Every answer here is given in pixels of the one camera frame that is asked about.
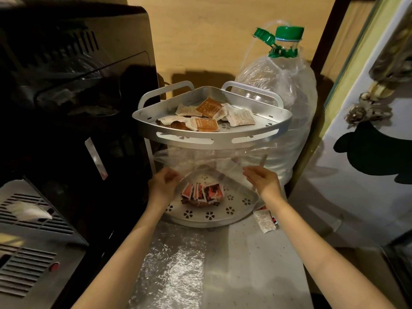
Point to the green bottle cap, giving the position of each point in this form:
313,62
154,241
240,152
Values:
289,33

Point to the white door with green print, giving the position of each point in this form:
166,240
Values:
370,189

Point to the dark wooden frame post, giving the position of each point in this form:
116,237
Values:
326,35

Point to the single red sachet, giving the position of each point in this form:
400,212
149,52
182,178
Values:
274,219

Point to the large clear water bottle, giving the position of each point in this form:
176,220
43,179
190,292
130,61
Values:
289,93

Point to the single white sachet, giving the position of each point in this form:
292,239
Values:
264,221

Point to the person's right thumb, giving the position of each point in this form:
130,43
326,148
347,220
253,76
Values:
251,171

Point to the silver two-tier corner rack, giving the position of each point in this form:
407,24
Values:
219,138

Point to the person's left forearm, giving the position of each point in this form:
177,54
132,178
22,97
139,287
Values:
128,254

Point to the pile of red sachets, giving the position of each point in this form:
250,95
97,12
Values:
202,193

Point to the small metallic decorative magnet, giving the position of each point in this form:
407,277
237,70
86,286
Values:
368,111

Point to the crinkled aluminium foil sheet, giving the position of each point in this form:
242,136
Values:
170,270

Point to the pile of orange white sachets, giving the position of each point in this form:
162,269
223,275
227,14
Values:
209,117

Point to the silver vented appliance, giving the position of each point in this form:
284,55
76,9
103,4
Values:
32,254

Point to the white crumpled tissue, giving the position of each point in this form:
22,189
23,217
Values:
29,211

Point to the person's right forearm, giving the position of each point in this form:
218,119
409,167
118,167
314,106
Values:
315,254

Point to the large metallic decorative magnet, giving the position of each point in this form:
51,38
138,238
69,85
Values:
394,54

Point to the clear plastic bag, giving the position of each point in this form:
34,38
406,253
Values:
209,164

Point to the person's left thumb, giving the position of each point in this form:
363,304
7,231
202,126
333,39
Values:
175,176

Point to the large black appliance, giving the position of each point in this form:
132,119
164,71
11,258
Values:
80,77

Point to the silver label strip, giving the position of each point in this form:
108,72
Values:
96,159

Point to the person's right hand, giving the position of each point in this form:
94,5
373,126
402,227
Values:
265,183

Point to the person's left hand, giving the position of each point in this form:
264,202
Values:
161,189

